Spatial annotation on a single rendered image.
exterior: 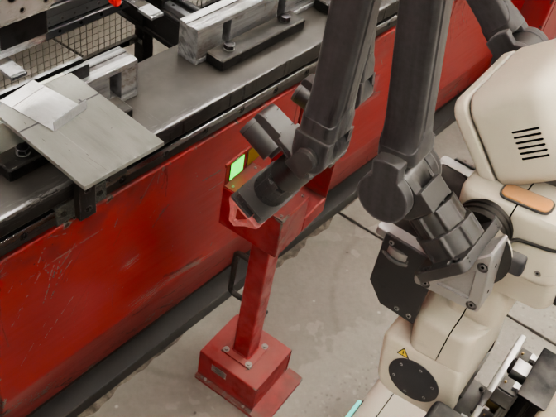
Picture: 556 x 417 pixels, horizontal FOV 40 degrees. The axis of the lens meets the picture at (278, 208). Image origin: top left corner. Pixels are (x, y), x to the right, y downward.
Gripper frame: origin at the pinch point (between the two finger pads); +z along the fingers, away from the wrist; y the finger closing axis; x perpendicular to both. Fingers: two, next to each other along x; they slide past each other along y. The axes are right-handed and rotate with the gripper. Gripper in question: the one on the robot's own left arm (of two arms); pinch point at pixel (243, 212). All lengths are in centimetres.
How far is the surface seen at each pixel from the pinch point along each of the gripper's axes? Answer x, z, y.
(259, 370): 36, 80, -28
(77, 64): -44, 23, -9
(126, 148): -22.2, 10.8, 2.6
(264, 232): 6.1, 27.9, -21.3
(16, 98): -43.1, 21.2, 6.8
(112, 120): -28.5, 14.1, -1.1
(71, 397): 8, 102, 8
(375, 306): 51, 86, -79
